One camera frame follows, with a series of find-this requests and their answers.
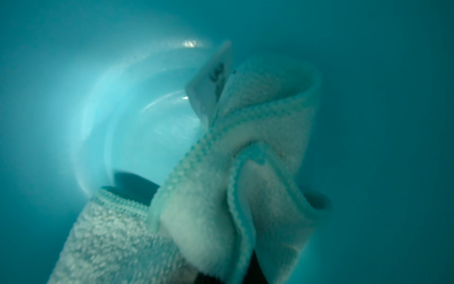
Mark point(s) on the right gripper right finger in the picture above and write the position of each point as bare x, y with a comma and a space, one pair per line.
254, 273

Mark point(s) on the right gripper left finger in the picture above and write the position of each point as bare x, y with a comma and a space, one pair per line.
205, 279

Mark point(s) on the mint green cloth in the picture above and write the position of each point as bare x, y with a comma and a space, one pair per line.
234, 191

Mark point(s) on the teal bucket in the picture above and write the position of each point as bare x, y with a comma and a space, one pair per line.
384, 150

